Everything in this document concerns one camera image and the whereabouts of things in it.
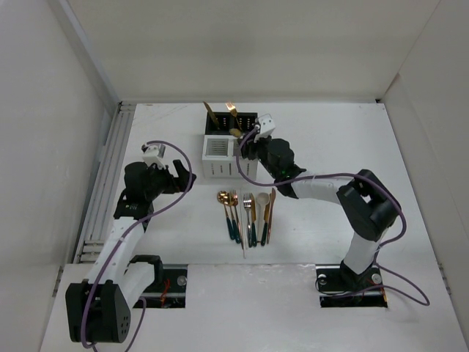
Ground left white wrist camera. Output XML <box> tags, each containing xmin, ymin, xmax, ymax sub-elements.
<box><xmin>142</xmin><ymin>143</ymin><xmax>166</xmax><ymax>169</ymax></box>

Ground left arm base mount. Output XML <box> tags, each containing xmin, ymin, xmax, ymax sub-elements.
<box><xmin>139</xmin><ymin>264</ymin><xmax>188</xmax><ymax>309</ymax></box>

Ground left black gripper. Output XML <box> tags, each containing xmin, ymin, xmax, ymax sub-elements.
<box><xmin>144</xmin><ymin>160</ymin><xmax>195</xmax><ymax>200</ymax></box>

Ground purple cable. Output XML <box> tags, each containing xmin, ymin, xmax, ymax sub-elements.
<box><xmin>80</xmin><ymin>139</ymin><xmax>194</xmax><ymax>348</ymax></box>
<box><xmin>236</xmin><ymin>128</ymin><xmax>430</xmax><ymax>307</ymax></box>

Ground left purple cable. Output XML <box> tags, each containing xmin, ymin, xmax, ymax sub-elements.
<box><xmin>80</xmin><ymin>139</ymin><xmax>194</xmax><ymax>348</ymax></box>

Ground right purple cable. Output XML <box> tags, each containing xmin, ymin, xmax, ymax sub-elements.
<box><xmin>236</xmin><ymin>128</ymin><xmax>430</xmax><ymax>307</ymax></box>

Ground rose gold spoon green handle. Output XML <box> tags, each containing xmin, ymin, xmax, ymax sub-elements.
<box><xmin>217</xmin><ymin>191</ymin><xmax>235</xmax><ymax>241</ymax></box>

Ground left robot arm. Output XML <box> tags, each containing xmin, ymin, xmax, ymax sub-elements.
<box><xmin>65</xmin><ymin>160</ymin><xmax>196</xmax><ymax>348</ymax></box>

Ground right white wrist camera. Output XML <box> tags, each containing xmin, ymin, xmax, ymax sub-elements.
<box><xmin>254</xmin><ymin>114</ymin><xmax>276</xmax><ymax>142</ymax></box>

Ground white utensil caddy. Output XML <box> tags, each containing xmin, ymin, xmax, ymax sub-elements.
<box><xmin>202</xmin><ymin>135</ymin><xmax>242</xmax><ymax>179</ymax></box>

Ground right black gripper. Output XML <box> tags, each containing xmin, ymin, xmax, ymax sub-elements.
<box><xmin>236</xmin><ymin>131</ymin><xmax>279</xmax><ymax>179</ymax></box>

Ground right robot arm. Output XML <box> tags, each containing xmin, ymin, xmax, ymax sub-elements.
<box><xmin>240</xmin><ymin>136</ymin><xmax>402</xmax><ymax>289</ymax></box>

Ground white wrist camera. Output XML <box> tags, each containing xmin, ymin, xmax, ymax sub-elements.
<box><xmin>142</xmin><ymin>143</ymin><xmax>166</xmax><ymax>169</ymax></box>
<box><xmin>254</xmin><ymin>114</ymin><xmax>276</xmax><ymax>142</ymax></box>

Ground white ceramic spoon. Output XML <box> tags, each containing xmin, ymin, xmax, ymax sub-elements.
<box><xmin>256</xmin><ymin>192</ymin><xmax>270</xmax><ymax>246</ymax></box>

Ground rose gold fork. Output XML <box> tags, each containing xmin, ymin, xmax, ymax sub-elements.
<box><xmin>229</xmin><ymin>190</ymin><xmax>243</xmax><ymax>243</ymax></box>

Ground rose gold knife green handle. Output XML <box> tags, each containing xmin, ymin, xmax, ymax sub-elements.
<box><xmin>249</xmin><ymin>193</ymin><xmax>257</xmax><ymax>247</ymax></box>

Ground black utensil caddy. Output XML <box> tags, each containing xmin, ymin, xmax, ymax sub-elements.
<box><xmin>204</xmin><ymin>111</ymin><xmax>258</xmax><ymax>136</ymax></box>

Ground silver fork green handle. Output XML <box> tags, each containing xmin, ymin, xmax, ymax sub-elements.
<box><xmin>243</xmin><ymin>193</ymin><xmax>253</xmax><ymax>248</ymax></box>

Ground gold fork green handle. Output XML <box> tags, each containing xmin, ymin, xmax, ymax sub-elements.
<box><xmin>225</xmin><ymin>101</ymin><xmax>243</xmax><ymax>131</ymax></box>

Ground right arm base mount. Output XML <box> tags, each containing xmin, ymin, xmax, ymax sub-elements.
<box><xmin>315</xmin><ymin>264</ymin><xmax>388</xmax><ymax>308</ymax></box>

